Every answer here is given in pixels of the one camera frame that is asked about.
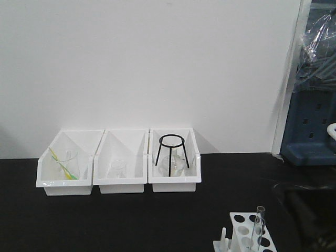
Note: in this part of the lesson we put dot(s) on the clear test tube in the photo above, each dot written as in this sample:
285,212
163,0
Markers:
260,214
257,234

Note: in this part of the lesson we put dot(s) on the white test tube rack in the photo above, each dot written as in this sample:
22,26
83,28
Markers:
243,223

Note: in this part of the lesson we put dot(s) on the blue-grey pegboard drying rack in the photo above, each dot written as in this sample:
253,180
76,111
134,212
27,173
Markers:
305,140

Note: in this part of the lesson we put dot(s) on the black metal tripod stand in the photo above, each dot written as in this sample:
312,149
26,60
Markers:
175,144

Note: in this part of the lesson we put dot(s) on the right white storage bin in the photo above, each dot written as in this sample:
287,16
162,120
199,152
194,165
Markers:
173,184

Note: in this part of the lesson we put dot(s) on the white storage bin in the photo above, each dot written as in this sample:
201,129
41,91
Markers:
50,176
173,184
130,145

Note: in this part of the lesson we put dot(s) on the clear glassware under tripod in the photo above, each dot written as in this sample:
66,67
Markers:
178,167

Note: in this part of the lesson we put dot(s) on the middle white storage bin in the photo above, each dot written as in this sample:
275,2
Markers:
130,145

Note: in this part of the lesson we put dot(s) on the small clear beaker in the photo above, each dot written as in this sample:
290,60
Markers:
117,169

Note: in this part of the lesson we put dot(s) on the clear flask with droppers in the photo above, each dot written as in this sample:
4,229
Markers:
69,165

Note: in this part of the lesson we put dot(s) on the left white storage bin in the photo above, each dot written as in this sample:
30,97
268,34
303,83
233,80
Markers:
50,176

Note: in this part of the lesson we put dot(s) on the plastic bag of pegs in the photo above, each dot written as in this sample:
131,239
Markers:
316,67

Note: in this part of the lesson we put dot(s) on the white lab faucet green knobs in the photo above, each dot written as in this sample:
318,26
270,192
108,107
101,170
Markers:
331,130

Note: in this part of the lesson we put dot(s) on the black lab sink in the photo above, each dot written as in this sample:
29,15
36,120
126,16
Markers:
312,209

